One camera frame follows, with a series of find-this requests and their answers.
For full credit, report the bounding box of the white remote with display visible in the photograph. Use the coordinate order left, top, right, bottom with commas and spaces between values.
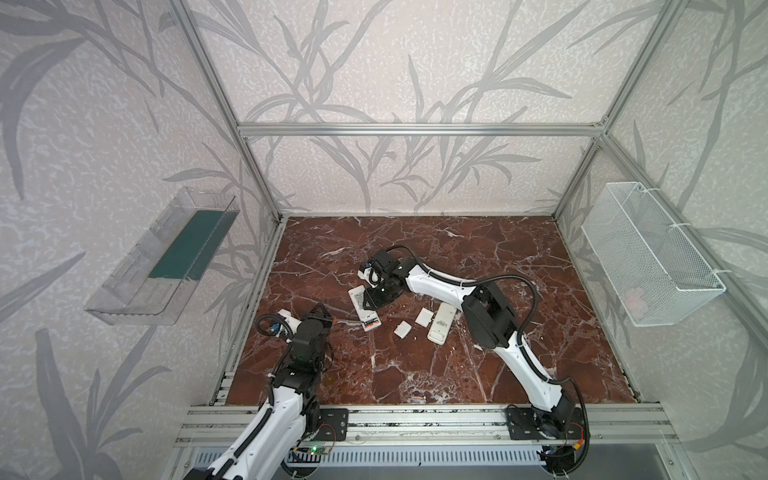
348, 285, 381, 332

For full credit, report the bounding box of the white battery cover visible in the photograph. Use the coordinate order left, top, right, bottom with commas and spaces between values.
394, 321, 412, 339
415, 308, 434, 328

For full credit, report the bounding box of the white remote being unloaded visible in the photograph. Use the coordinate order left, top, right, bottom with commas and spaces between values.
427, 303, 457, 345

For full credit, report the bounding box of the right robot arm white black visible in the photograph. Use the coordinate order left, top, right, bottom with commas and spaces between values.
359, 249, 576, 429

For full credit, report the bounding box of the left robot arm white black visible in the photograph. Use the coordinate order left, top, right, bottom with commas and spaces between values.
185, 303, 334, 479

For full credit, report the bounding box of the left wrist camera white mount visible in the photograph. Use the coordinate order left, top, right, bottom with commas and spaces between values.
268, 309, 301, 338

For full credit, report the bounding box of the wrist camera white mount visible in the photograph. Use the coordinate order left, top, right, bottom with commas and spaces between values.
268, 309, 301, 338
357, 267, 375, 286

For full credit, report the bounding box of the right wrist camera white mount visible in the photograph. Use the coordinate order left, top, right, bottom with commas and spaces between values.
357, 267, 375, 286

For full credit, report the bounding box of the small circuit board with wires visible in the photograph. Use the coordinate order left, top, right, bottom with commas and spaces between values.
290, 442, 335, 463

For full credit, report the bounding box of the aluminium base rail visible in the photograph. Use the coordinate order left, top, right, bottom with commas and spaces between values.
173, 403, 679, 448

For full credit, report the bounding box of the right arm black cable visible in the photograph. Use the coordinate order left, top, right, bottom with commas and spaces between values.
386, 244, 592, 475

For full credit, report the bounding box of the clear plastic wall tray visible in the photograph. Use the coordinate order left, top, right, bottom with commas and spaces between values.
85, 187, 240, 326

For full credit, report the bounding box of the aluminium horizontal frame bar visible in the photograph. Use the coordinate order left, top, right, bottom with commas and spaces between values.
237, 122, 602, 137

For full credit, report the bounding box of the white wire mesh basket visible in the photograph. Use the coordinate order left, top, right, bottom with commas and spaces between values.
582, 182, 726, 327

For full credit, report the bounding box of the aluminium frame post left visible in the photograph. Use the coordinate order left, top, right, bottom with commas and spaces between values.
169, 0, 283, 222

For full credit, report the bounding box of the aluminium frame post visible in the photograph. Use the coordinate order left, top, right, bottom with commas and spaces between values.
169, 0, 283, 222
552, 0, 688, 221

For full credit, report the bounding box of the aluminium frame post right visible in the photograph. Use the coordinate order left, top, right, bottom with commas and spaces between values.
552, 0, 688, 221

